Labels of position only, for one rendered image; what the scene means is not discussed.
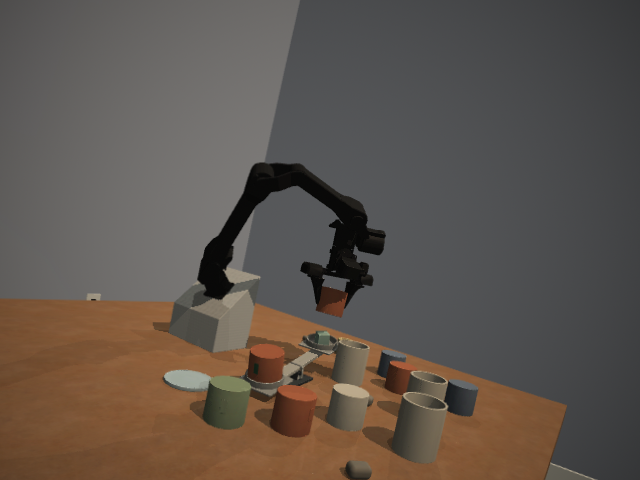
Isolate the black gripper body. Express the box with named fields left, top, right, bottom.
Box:
left=300, top=246, right=374, bottom=286

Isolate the white round dish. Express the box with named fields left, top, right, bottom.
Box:
left=163, top=370, right=212, bottom=392

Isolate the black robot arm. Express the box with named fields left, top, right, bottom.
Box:
left=197, top=162, right=386, bottom=299

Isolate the olive green cylinder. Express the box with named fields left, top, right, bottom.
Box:
left=202, top=376, right=251, bottom=430

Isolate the reddish-brown cylinder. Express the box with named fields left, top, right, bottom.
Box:
left=385, top=360, right=417, bottom=395
left=316, top=286, right=348, bottom=318
left=270, top=385, right=317, bottom=438
left=247, top=344, right=284, bottom=383

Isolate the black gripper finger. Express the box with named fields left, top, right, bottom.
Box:
left=344, top=282, right=365, bottom=309
left=307, top=274, right=325, bottom=304

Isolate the white balance beam with square end pans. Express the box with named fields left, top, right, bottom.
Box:
left=239, top=333, right=339, bottom=397

